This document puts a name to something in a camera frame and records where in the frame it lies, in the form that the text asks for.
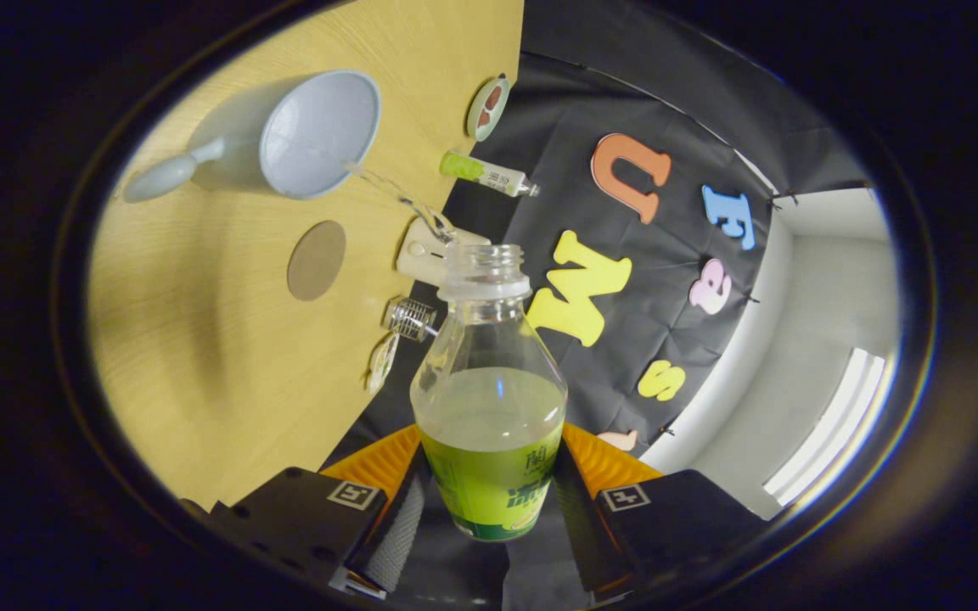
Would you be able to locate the wire mesh holder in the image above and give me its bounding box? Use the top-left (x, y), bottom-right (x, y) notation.
top-left (383, 294), bottom-right (441, 342)

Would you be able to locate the round brown coaster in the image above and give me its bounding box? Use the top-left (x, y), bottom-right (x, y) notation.
top-left (287, 220), bottom-right (347, 302)

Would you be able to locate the white toaster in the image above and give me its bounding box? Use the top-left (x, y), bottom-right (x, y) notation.
top-left (396, 216), bottom-right (492, 287)

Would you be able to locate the green label juice bottle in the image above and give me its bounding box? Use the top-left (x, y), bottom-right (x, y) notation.
top-left (410, 244), bottom-right (569, 542)

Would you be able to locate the ceiling light panel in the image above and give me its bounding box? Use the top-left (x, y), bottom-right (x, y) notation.
top-left (762, 346), bottom-right (889, 508)

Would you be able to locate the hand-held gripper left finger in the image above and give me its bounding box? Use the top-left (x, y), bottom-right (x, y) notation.
top-left (209, 424), bottom-right (432, 599)

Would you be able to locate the pale green plate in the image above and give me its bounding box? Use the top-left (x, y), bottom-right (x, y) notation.
top-left (465, 75), bottom-right (511, 143)

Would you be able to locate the white cup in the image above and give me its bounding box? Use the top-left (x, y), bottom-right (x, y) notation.
top-left (122, 70), bottom-right (383, 205)

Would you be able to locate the slim green drink bottle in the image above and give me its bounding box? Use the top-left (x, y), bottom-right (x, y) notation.
top-left (440, 150), bottom-right (541, 199)

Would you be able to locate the wooden table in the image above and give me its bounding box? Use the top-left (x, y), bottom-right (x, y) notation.
top-left (86, 0), bottom-right (526, 510)

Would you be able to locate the white divided dish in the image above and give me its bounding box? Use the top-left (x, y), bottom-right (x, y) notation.
top-left (366, 333), bottom-right (401, 394)

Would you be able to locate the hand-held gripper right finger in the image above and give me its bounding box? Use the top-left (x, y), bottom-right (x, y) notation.
top-left (553, 422), bottom-right (768, 599)

